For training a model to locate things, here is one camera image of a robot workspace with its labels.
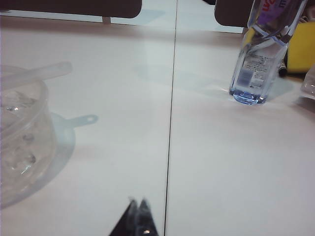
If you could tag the wide brown desk partition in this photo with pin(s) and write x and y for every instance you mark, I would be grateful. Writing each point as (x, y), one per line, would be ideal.
(73, 7)

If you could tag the yellow box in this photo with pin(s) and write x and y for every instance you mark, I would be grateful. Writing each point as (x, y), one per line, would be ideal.
(302, 49)

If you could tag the round clear plastic container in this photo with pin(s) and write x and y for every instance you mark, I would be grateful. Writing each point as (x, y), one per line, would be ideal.
(41, 137)

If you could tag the large pile of ice cubes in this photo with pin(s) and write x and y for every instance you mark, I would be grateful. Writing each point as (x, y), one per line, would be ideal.
(14, 105)

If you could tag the white plastic ice shovel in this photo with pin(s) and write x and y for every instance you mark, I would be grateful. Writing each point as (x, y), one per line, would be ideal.
(54, 70)

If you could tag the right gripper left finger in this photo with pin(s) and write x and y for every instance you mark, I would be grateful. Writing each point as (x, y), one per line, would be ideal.
(128, 223)

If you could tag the clear plastic water bottle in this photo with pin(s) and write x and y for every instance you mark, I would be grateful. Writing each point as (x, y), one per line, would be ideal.
(256, 71)

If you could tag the clear plastic bag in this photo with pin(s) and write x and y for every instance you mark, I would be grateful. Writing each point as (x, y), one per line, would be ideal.
(308, 86)

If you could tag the narrow brown desk partition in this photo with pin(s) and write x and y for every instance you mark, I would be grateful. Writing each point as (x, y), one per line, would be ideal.
(231, 12)

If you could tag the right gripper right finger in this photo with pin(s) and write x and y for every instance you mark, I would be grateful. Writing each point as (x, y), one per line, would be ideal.
(147, 223)

